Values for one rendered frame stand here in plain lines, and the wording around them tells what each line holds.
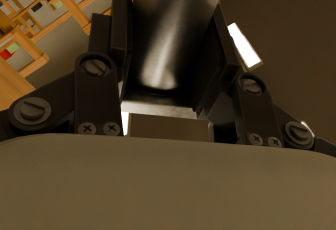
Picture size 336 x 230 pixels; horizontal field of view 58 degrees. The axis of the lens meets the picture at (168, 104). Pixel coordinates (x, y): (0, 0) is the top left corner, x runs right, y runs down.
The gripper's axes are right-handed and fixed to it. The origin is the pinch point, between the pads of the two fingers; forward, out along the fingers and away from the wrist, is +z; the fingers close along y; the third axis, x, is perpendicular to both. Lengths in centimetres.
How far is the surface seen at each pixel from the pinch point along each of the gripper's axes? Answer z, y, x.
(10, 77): 37, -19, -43
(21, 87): 36, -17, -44
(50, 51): 842, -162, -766
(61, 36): 856, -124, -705
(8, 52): 593, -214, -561
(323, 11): 467, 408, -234
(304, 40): 404, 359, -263
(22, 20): 604, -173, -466
